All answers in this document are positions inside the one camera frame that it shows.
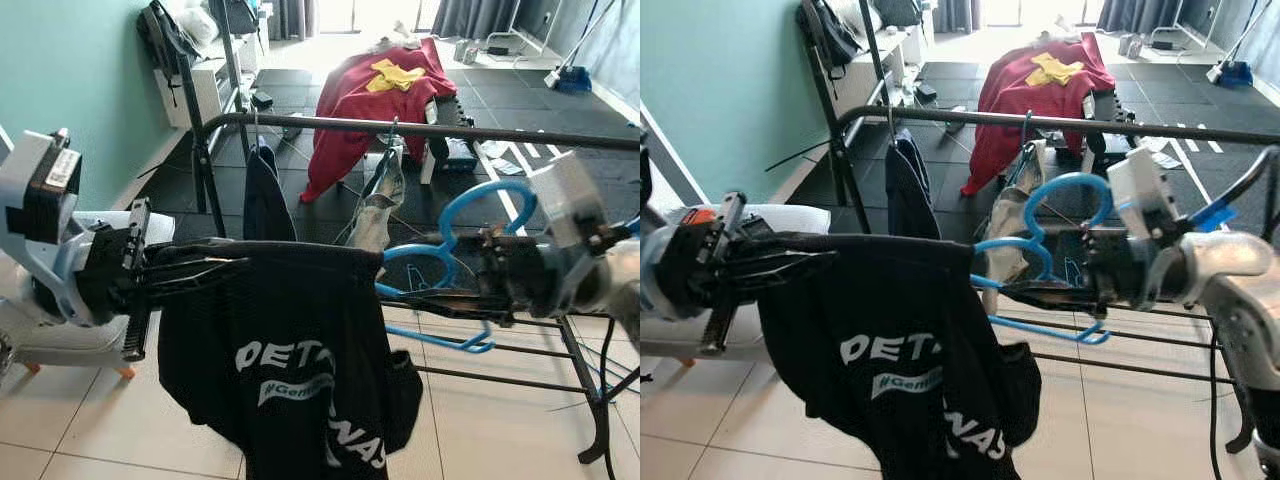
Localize dark grey curtain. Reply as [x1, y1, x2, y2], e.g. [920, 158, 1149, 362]
[268, 0, 319, 41]
[432, 0, 521, 39]
[935, 0, 983, 33]
[1095, 0, 1181, 33]

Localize white cube shelf unit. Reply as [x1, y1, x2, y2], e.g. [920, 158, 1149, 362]
[155, 0, 273, 131]
[830, 0, 936, 121]

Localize blue plastic hanger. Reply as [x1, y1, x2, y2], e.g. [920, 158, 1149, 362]
[975, 172, 1116, 346]
[375, 180, 541, 356]

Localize red blanket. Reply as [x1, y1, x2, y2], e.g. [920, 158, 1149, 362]
[962, 32, 1116, 196]
[300, 38, 459, 204]

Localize light grey padded ottoman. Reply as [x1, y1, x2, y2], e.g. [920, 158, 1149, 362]
[640, 205, 831, 363]
[0, 208, 179, 381]

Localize dark navy hanging garment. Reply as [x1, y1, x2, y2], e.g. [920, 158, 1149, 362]
[885, 130, 943, 241]
[243, 140, 298, 243]

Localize black and white shorts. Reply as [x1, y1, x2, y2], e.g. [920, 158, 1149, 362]
[155, 238, 426, 480]
[755, 232, 1043, 480]

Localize black metal clothes rack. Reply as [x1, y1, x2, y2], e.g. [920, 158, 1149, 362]
[805, 0, 1280, 456]
[193, 0, 640, 467]

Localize blue dustpan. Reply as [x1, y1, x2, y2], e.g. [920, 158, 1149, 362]
[1207, 60, 1254, 89]
[545, 65, 593, 96]

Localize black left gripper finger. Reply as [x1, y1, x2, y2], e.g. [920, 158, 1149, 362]
[160, 278, 223, 303]
[165, 252, 251, 277]
[760, 248, 839, 273]
[755, 276, 816, 299]

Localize grey hanging garment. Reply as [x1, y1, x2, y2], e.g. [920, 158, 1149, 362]
[985, 140, 1046, 286]
[345, 150, 406, 256]

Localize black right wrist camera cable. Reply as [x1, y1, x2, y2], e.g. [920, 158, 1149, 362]
[1205, 148, 1280, 480]

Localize black backpack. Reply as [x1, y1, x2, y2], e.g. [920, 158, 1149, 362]
[137, 0, 206, 86]
[795, 0, 861, 76]

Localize black equipment case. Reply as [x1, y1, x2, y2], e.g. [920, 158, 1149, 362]
[1085, 92, 1143, 159]
[425, 100, 481, 187]

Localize yellow cloth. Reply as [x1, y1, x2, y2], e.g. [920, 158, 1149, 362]
[365, 58, 426, 94]
[1027, 52, 1086, 88]

